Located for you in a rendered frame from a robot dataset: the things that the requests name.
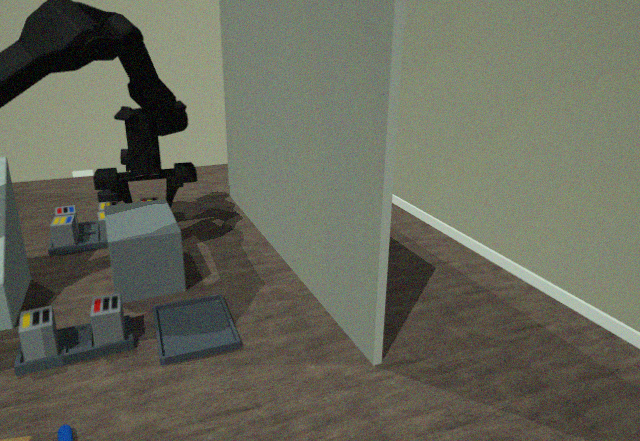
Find blue thin bar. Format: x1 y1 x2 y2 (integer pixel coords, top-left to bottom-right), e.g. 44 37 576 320
57 425 73 441

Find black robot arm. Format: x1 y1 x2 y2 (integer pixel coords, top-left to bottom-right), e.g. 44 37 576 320
0 0 189 144

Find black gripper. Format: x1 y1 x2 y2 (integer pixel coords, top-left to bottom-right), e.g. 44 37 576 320
93 141 197 208

